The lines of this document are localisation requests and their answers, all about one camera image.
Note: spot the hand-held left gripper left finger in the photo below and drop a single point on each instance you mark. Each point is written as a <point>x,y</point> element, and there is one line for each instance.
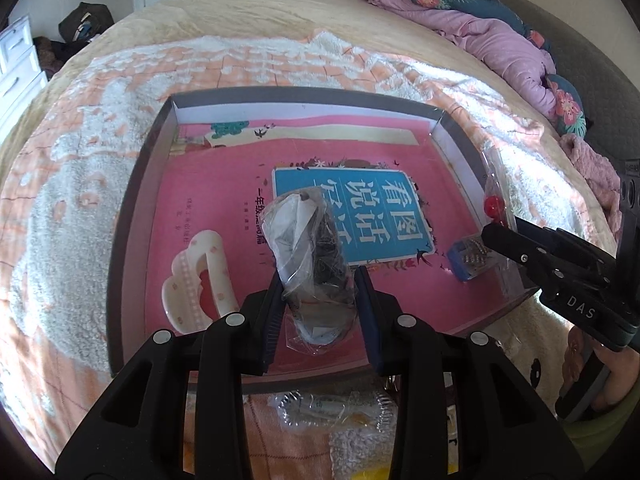
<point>272,320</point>

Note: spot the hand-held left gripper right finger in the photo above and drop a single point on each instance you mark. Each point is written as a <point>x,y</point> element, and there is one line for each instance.
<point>365,310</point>

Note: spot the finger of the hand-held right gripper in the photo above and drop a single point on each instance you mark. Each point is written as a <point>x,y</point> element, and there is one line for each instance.
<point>565,242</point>
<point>525,255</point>

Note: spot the blue card with bead earrings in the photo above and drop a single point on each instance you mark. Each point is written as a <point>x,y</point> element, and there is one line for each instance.
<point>470,257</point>

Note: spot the clear bag with red jewelry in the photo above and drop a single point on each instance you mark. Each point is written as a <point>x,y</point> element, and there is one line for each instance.
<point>492,206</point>

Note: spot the white hair claw clip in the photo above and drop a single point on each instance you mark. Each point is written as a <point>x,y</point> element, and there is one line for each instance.
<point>220,265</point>

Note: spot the clear bag of dark hairpins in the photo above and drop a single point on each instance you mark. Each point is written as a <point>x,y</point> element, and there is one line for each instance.
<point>310,250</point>

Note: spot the clear ruffled plastic packet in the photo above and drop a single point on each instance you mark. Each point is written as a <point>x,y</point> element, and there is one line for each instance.
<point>310,407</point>

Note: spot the grey shallow tray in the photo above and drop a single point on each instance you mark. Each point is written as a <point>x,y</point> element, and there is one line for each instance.
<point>140,240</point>

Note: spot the person's right forearm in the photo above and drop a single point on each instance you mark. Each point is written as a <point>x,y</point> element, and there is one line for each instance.
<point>610,445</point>

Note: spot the person's right hand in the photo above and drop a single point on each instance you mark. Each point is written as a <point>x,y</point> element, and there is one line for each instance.
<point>622,375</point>

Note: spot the pink fluffy blanket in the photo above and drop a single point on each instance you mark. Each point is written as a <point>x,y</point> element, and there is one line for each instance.
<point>595,175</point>

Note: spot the pink picture book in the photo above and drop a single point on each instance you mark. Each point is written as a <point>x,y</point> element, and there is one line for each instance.
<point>210,230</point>

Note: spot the purple quilt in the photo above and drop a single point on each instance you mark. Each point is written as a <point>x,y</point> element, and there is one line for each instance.
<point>490,40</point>

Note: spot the beige bed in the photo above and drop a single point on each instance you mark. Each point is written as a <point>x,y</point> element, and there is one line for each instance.
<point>225,15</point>

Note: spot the dark clothes pile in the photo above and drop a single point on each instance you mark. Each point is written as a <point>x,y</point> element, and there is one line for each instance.
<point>57,55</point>

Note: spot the white drawer cabinet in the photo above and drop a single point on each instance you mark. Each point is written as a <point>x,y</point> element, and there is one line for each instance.
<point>20,70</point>

